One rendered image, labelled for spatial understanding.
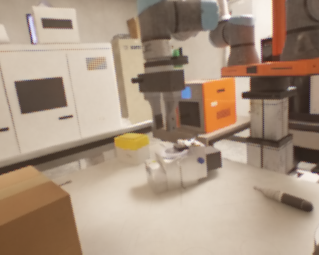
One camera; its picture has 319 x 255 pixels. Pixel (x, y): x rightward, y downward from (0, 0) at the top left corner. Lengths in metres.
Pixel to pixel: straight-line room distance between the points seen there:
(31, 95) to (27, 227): 0.92
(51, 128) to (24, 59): 0.36
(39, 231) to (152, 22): 0.46
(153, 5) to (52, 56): 0.83
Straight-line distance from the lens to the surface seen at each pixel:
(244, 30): 1.15
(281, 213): 0.62
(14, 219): 0.40
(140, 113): 4.66
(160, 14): 0.56
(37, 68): 1.27
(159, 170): 0.67
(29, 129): 1.27
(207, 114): 1.86
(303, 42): 0.85
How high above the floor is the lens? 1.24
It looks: 11 degrees down
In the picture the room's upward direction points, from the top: 6 degrees counter-clockwise
